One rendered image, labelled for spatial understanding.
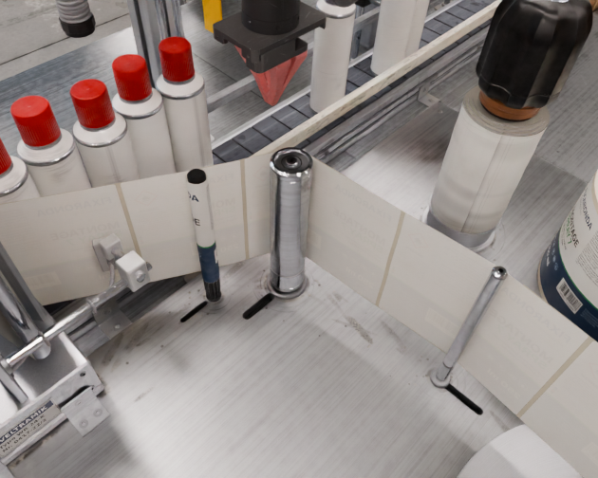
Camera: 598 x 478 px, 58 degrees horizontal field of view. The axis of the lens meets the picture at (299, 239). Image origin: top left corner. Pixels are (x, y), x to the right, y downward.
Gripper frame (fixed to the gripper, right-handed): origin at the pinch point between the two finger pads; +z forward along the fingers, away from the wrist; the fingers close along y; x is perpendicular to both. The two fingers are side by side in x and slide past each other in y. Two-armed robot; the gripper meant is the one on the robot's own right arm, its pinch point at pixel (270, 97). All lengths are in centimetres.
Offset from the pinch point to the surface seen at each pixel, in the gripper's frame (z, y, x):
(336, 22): -1.7, 15.6, 4.1
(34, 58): 101, 39, 192
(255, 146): 13.5, 3.5, 6.6
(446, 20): 13, 53, 8
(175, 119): 0.7, -9.9, 4.7
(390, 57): 9.3, 29.9, 4.2
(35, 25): 100, 53, 217
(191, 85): -3.0, -7.7, 4.0
